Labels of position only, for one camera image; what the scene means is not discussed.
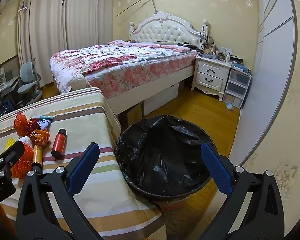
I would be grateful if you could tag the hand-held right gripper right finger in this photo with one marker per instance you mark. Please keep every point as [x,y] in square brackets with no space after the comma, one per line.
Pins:
[216,166]

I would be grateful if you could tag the shiny orange snack wrapper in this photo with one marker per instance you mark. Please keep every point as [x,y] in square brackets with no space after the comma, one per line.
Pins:
[39,138]

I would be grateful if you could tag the white nightstand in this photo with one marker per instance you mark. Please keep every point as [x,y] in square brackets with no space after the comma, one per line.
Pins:
[210,76]

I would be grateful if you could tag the brown cardboard box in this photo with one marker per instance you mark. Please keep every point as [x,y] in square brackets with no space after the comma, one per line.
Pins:
[134,115]

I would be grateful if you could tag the orange mesh net bag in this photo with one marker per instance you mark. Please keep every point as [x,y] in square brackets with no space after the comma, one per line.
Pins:
[22,165]

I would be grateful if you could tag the orange and white cardboard box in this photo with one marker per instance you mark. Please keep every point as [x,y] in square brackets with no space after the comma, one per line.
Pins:
[173,203]

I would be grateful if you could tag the pale lavender cloth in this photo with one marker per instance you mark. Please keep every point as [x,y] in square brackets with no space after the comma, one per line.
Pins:
[44,124]

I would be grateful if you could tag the orange-red plastic bag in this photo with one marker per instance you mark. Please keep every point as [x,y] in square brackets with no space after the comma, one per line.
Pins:
[21,123]

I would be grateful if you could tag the red plastic bottle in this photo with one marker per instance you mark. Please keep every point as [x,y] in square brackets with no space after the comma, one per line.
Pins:
[58,143]

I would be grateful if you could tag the teal marker pen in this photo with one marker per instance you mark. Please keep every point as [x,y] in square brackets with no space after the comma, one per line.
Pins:
[43,117]

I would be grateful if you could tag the black lined trash bin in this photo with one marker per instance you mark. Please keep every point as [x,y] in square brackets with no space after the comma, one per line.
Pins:
[162,150]

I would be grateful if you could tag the white storage box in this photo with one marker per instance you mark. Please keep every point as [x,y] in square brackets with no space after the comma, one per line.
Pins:
[162,98]

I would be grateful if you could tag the grey study desk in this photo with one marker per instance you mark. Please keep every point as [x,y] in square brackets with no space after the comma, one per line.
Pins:
[3,85]

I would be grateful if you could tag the blue stool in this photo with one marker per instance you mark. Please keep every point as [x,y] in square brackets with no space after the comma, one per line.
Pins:
[9,104]

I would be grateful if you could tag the white wardrobe door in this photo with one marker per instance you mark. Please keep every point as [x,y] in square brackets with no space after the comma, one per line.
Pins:
[267,67]

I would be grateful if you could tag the clear plastic drawer unit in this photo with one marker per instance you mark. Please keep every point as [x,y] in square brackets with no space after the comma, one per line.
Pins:
[237,87]

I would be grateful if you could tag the dark clothing pile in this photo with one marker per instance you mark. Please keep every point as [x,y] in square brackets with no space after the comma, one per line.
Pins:
[191,47]

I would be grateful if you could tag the stack of books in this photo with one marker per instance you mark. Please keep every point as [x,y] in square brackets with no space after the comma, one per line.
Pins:
[241,66]

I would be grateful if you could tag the dark round trash bin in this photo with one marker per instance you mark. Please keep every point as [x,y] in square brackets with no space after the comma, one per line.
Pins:
[165,195]

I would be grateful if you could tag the white sock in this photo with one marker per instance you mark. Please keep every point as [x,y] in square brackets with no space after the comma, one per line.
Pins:
[23,140]

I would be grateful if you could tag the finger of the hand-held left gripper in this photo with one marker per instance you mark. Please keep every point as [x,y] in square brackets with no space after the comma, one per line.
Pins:
[13,152]

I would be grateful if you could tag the crumpled blue-white wrapper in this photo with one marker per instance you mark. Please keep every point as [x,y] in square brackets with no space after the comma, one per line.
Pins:
[230,106]

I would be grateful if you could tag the striped beige cloth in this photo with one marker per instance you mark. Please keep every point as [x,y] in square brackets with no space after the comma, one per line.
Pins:
[85,110]

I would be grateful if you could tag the white ball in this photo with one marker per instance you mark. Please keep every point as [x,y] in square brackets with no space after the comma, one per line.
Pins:
[78,82]

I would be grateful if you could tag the dark red cloth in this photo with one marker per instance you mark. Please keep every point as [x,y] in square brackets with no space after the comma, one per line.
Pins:
[32,124]

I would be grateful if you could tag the pink floral bedspread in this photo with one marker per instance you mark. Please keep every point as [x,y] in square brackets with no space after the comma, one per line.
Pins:
[125,62]

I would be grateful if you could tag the beige curtain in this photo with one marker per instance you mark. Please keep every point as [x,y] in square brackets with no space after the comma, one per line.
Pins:
[87,15]
[43,37]

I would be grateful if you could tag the yellow spiky plastic piece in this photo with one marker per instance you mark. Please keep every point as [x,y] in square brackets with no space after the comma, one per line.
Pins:
[10,143]

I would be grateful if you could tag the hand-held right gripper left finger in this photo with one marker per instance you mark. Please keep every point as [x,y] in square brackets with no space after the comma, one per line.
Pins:
[83,166]

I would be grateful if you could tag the nightstand clutter items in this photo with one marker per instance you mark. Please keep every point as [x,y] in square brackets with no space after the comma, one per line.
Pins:
[215,54]

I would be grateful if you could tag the grey-blue desk chair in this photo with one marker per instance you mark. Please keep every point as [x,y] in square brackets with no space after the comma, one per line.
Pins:
[27,80]

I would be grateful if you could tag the white tufted bed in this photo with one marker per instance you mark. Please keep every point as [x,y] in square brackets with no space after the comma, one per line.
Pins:
[162,31]

